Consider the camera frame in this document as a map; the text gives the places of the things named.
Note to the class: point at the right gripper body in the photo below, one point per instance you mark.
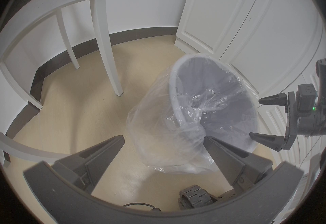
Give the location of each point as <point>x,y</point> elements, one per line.
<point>305,126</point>

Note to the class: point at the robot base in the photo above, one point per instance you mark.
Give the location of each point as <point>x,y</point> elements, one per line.
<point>196,195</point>

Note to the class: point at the white wardrobe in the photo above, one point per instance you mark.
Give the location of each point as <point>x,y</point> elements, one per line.
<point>229,14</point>

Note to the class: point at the clear plastic bag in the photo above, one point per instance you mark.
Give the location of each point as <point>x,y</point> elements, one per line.
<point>152,141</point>

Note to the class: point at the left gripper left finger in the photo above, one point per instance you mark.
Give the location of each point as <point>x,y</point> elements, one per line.
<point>94,162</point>

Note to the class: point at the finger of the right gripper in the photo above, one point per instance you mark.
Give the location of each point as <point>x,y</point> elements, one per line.
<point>276,99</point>
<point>272,142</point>

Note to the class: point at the white trash bin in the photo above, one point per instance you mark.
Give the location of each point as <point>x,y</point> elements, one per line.
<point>216,78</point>

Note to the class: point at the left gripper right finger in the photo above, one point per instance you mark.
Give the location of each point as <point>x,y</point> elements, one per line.
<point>234,164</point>

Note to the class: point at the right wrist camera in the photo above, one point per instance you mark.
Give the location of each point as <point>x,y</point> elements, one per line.
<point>307,98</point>

